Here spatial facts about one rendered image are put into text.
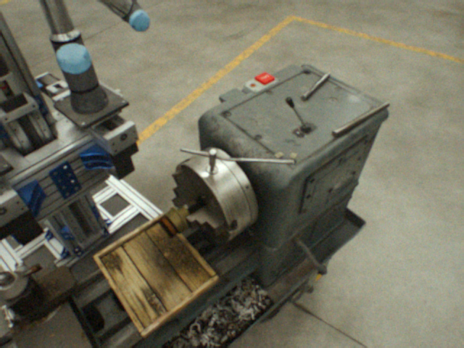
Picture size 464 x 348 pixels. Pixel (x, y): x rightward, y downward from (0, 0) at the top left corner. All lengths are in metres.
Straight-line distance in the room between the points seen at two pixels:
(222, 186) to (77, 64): 0.72
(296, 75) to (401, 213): 1.59
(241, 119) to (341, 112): 0.36
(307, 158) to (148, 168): 1.93
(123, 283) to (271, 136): 0.72
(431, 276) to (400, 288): 0.23
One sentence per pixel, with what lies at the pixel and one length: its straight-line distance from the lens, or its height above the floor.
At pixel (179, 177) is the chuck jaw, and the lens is 1.12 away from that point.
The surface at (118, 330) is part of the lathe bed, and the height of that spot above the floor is 0.84.
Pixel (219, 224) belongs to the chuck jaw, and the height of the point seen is 1.12.
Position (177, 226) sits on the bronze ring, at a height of 1.10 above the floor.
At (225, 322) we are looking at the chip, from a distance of 1.50.
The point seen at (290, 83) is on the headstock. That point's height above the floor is 1.25.
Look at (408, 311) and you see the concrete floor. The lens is 2.38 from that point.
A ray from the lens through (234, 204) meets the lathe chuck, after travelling 1.06.
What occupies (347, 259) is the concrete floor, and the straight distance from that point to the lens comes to 2.40.
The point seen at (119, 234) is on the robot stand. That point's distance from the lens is 2.25.
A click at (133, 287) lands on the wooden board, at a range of 1.28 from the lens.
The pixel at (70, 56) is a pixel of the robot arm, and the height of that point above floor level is 1.39.
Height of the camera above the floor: 2.01
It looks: 48 degrees down
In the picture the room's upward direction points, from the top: straight up
